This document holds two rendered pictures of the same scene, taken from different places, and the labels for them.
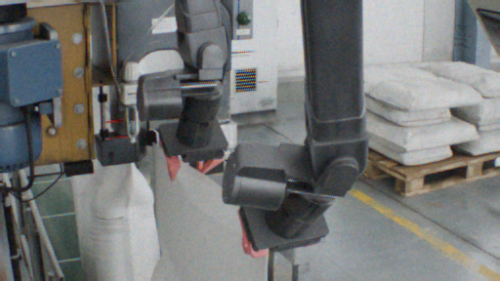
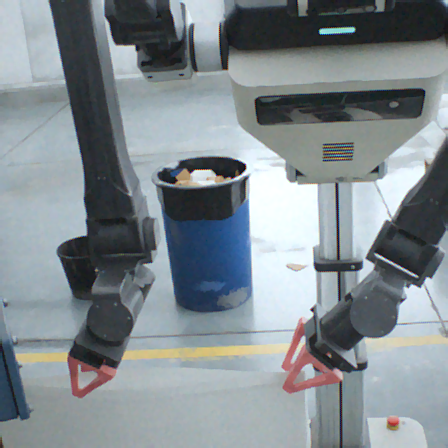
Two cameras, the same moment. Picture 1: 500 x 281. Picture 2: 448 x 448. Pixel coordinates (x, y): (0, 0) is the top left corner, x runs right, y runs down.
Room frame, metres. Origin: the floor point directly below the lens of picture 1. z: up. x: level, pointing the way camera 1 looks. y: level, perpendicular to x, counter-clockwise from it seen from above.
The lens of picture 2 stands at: (0.50, 0.72, 1.60)
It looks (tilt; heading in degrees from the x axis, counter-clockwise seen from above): 21 degrees down; 300
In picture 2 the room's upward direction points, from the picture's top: 5 degrees counter-clockwise
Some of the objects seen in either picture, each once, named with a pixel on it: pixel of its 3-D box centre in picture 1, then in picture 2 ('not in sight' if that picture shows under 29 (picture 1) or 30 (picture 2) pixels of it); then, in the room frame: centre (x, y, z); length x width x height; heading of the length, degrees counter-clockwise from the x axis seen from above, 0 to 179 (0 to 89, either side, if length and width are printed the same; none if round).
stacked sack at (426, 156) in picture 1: (398, 140); not in sight; (4.09, -0.93, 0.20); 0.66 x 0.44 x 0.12; 25
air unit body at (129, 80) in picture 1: (133, 101); not in sight; (1.25, 0.23, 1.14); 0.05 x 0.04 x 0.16; 115
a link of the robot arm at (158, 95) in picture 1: (177, 79); (120, 275); (1.00, 0.11, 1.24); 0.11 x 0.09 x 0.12; 112
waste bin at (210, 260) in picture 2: not in sight; (208, 234); (2.12, -1.96, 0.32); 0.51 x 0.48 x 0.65; 115
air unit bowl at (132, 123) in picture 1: (132, 121); not in sight; (1.25, 0.23, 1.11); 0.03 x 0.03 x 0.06
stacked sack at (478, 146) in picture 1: (487, 137); not in sight; (4.22, -1.61, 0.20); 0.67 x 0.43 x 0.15; 115
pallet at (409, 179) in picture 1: (435, 152); not in sight; (4.27, -1.24, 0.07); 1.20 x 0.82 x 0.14; 117
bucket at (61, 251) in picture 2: not in sight; (88, 268); (2.75, -1.77, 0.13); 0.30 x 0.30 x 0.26
